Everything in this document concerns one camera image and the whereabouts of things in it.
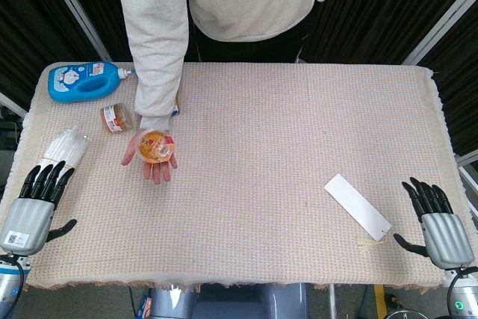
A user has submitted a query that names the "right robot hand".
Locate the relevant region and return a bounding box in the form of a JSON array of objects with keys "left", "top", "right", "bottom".
[{"left": 393, "top": 176, "right": 476, "bottom": 270}]

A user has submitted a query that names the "person's bare hand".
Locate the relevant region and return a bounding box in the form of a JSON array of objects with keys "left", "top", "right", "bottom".
[{"left": 120, "top": 126, "right": 179, "bottom": 185}]

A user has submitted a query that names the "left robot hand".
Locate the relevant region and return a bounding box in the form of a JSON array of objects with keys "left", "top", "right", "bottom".
[{"left": 0, "top": 161, "right": 78, "bottom": 257}]

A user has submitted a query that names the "orange jelly cup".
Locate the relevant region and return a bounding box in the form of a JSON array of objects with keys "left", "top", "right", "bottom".
[{"left": 137, "top": 128, "right": 176, "bottom": 164}]

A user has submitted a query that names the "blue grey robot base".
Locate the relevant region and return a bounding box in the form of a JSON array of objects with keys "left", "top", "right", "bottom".
[{"left": 136, "top": 282, "right": 311, "bottom": 319}]

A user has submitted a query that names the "small brown food jar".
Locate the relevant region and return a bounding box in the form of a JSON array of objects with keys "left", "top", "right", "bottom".
[{"left": 99, "top": 103, "right": 134, "bottom": 134}]

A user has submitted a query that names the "clear plastic noodle packet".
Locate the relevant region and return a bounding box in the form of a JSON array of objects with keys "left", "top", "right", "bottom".
[{"left": 38, "top": 123, "right": 92, "bottom": 171}]

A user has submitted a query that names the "white paper bookmark with tassel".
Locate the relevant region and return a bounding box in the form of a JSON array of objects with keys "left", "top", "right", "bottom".
[{"left": 323, "top": 173, "right": 393, "bottom": 250}]

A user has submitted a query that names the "woven beige tablecloth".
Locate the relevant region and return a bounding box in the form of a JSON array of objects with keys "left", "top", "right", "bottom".
[{"left": 0, "top": 61, "right": 472, "bottom": 293}]

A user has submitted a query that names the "blue detergent bottle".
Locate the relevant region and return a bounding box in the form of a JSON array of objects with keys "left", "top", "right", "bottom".
[{"left": 47, "top": 60, "right": 138, "bottom": 103}]

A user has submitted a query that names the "person in grey sweatshirt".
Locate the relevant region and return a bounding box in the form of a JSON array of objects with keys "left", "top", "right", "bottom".
[{"left": 116, "top": 0, "right": 344, "bottom": 131}]

